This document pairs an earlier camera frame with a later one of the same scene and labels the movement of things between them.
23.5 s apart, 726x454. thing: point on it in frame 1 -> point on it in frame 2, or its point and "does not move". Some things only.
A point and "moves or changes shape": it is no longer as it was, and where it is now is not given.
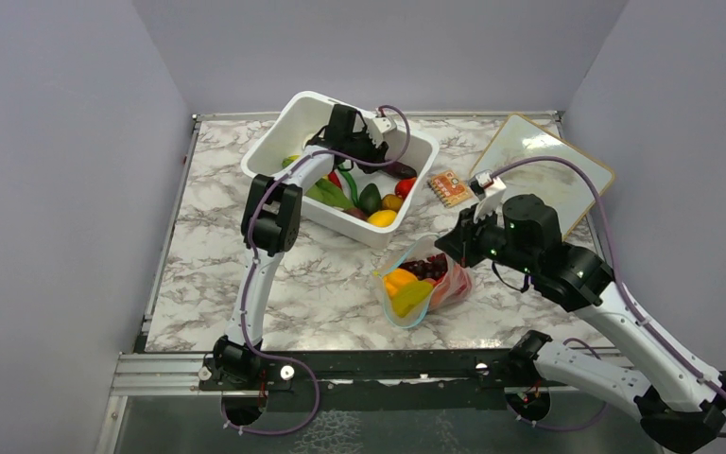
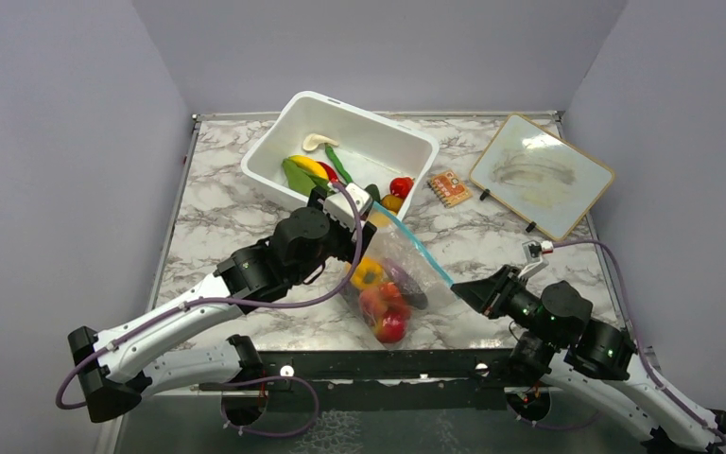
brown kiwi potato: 391,201 does not move
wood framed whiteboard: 567,189 does not move
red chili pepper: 335,180 does not move
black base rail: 372,380 does not move
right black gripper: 460,242 -> 490,294
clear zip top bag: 418,278 moves or changes shape
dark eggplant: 399,170 -> 407,286
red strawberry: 404,185 does not move
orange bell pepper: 397,278 -> 368,273
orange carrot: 440,292 -> 390,293
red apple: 459,283 -> 392,325
